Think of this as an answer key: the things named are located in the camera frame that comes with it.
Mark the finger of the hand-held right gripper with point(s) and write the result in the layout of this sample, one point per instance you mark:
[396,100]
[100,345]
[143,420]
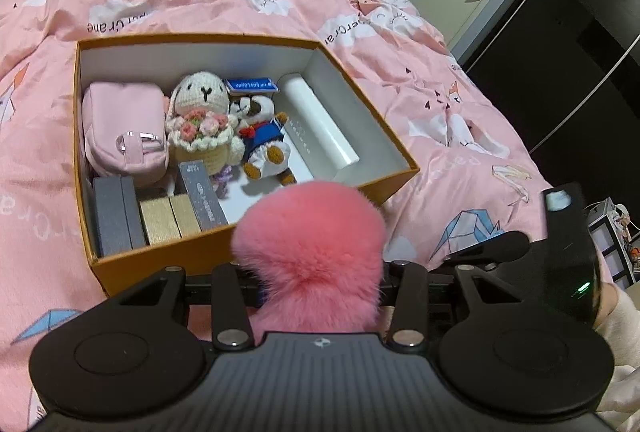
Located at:
[495,249]

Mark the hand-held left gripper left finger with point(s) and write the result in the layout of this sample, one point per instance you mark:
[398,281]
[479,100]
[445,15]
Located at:
[227,297]

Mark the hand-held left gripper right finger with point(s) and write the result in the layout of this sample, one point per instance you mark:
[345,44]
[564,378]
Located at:
[412,297]

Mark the pink fluffy ball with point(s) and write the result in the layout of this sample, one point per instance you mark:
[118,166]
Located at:
[310,252]

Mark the gold box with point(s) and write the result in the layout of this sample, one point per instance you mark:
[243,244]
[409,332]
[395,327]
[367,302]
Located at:
[167,219]

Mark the grey box with silver print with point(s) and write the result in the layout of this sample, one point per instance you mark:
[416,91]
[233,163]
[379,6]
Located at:
[202,197]

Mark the dark grey box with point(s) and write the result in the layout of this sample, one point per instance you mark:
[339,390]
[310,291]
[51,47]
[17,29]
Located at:
[115,217]

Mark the orange cardboard box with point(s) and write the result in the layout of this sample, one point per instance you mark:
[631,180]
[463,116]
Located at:
[380,142]

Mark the plush dog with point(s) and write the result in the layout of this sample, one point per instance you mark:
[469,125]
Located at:
[262,137]

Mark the crochet bunny with flowers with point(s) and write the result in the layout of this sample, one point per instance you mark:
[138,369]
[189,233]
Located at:
[202,112]

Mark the white cylinder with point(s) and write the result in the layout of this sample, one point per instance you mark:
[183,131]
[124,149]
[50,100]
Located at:
[315,122]

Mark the pink pouch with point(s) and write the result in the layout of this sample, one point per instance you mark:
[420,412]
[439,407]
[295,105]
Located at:
[120,122]

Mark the blue card box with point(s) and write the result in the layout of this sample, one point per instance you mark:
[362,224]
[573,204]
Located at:
[250,86]

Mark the person's right forearm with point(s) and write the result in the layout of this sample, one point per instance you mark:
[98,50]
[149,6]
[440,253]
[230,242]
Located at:
[625,362]

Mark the white drawer organizer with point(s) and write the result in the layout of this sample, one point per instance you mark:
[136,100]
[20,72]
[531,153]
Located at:
[612,252]

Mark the purple crochet flower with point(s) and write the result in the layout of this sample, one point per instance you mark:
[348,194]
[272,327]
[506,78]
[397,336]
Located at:
[222,179]

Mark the black wardrobe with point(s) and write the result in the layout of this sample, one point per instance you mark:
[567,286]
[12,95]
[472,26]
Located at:
[575,62]

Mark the pink printed blanket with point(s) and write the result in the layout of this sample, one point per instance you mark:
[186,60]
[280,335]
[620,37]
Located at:
[350,12]

